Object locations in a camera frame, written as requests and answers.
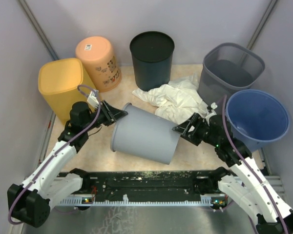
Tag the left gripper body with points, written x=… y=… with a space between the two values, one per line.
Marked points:
x=99 y=120

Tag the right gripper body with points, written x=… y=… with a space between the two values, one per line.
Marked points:
x=205 y=127

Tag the grey round bin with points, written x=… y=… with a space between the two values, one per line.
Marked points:
x=144 y=134

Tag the yellow slotted plastic basket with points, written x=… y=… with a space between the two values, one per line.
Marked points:
x=57 y=83

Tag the peach plastic bucket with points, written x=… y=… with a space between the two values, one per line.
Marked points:
x=98 y=58

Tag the black round bin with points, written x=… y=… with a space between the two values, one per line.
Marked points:
x=152 y=54

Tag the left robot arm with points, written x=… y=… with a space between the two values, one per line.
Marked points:
x=32 y=201

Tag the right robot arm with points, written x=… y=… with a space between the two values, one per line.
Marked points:
x=242 y=181

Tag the white crumpled cloth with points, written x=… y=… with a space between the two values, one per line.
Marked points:
x=177 y=100

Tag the blue round bin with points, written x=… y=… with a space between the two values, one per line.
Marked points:
x=257 y=118

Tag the grey mesh bin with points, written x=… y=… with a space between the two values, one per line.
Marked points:
x=227 y=69

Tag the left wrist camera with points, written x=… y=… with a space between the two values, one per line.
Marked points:
x=92 y=99

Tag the black mounting rail base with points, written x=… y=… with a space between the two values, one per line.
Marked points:
x=152 y=186

